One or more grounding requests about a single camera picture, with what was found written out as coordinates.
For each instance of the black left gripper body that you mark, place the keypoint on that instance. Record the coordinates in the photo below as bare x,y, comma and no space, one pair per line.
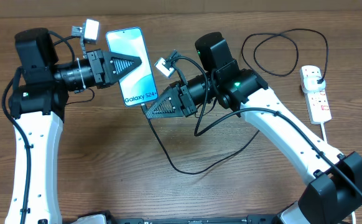
97,70

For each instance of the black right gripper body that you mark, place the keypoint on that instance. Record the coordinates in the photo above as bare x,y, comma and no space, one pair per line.
189,106

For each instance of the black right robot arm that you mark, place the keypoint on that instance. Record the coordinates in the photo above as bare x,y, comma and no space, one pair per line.
333,180

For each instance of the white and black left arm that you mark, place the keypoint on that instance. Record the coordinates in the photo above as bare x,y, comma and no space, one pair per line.
34,102

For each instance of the white USB charger adapter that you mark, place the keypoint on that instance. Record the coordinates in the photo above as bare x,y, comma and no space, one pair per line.
313,84

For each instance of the white power strip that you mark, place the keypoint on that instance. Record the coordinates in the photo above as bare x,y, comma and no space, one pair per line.
317,103

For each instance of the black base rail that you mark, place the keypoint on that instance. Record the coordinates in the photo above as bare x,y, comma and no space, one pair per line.
184,220

